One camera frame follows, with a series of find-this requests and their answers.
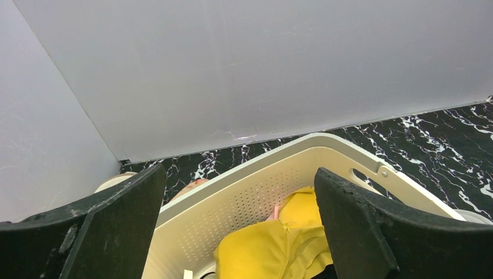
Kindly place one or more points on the yellow bra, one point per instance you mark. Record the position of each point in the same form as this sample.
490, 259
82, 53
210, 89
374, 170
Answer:
294, 245

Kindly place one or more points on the pink garment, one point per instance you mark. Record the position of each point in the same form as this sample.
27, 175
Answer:
275, 214

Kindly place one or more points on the round beige mesh laundry bag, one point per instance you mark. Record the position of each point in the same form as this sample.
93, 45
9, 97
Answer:
115, 180

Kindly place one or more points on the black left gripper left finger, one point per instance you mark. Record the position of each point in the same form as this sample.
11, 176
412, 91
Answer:
104, 235

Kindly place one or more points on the cream plastic laundry basket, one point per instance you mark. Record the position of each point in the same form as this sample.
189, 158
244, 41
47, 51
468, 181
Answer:
189, 228

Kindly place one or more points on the white mesh bag blue zipper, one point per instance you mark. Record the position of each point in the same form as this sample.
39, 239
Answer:
474, 217

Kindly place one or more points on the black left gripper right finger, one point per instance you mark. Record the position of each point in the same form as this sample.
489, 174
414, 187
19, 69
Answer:
372, 236

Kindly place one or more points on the floral peach mesh laundry bag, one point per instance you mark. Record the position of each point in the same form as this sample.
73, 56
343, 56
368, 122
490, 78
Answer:
192, 185

